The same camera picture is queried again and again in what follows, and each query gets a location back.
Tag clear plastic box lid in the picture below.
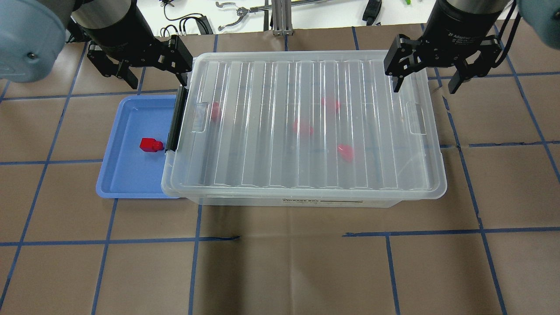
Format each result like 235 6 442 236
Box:
161 50 447 207

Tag clear plastic storage box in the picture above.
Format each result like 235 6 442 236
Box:
188 197 400 209

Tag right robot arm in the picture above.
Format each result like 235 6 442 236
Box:
384 0 560 94

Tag red block with peg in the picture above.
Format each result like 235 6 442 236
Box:
139 137 165 152

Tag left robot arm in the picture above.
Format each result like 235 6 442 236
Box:
0 0 193 88

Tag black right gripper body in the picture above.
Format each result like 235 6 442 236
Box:
420 0 508 67

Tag red block in box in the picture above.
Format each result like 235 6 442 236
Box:
210 102 222 122
337 143 355 163
292 119 314 137
321 97 340 114

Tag aluminium frame post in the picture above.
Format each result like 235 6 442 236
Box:
271 0 293 36

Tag black box latch handle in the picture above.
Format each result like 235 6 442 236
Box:
165 86 189 152

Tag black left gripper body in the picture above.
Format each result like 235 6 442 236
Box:
71 0 174 70

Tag blue plastic tray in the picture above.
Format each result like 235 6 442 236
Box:
96 95 175 199

